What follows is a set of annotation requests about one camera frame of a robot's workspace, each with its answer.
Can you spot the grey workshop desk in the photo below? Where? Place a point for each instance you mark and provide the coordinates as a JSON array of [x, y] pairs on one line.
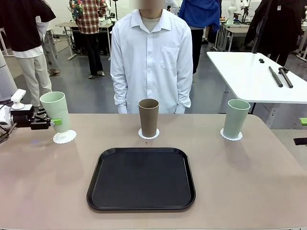
[[66, 24], [236, 30]]

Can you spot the sage green tall cup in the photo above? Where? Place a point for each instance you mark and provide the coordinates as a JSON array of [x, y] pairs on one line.
[[235, 117]]

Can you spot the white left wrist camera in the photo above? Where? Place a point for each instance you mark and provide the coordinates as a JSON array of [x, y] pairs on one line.
[[18, 94]]

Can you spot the person in white shirt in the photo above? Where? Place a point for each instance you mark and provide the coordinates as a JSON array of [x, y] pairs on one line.
[[151, 60]]

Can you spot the person in grey trousers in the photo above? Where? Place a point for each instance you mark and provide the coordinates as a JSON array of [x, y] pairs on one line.
[[51, 52]]

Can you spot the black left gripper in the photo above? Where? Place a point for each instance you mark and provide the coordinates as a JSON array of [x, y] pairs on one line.
[[21, 118]]

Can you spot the person in blue jacket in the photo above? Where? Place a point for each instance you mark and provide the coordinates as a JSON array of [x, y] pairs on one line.
[[201, 12]]

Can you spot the person in black top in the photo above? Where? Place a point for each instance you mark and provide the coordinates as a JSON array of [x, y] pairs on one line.
[[21, 24]]

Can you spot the white scalloped paper coaster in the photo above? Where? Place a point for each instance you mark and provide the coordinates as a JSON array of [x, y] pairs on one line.
[[148, 138], [231, 139], [62, 140]]

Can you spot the pale mint tall cup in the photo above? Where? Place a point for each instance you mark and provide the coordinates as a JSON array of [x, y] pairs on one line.
[[56, 107]]

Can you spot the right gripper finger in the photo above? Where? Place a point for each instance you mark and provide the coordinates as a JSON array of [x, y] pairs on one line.
[[301, 141], [304, 120]]

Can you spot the small black clamp piece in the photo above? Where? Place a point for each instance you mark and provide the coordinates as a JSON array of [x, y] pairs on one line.
[[261, 60]]

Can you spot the small white robot arm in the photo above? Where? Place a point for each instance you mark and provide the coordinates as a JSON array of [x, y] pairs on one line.
[[231, 12]]

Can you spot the brown tall cup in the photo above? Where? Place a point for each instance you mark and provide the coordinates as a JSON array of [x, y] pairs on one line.
[[148, 117]]

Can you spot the black bag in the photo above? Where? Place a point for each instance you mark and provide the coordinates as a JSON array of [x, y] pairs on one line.
[[211, 34]]

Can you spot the white cylindrical air purifier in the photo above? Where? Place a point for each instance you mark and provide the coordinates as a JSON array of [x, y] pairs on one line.
[[6, 81]]

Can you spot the person's right forearm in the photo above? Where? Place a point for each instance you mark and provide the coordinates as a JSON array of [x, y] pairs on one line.
[[120, 95]]

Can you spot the black plastic serving tray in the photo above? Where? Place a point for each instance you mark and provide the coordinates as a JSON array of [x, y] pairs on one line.
[[141, 179]]

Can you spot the black rod with crosspiece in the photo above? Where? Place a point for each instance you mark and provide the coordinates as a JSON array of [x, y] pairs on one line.
[[286, 79]]

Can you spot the person's left forearm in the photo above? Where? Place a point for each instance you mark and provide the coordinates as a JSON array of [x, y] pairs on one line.
[[184, 95]]

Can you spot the person in plaid shirt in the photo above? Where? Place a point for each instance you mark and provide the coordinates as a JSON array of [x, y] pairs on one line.
[[90, 16]]

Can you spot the black hanging coat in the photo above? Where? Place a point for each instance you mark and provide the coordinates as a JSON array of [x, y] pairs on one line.
[[275, 28]]

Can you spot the white side table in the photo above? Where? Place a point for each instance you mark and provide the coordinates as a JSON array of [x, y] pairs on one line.
[[244, 76]]

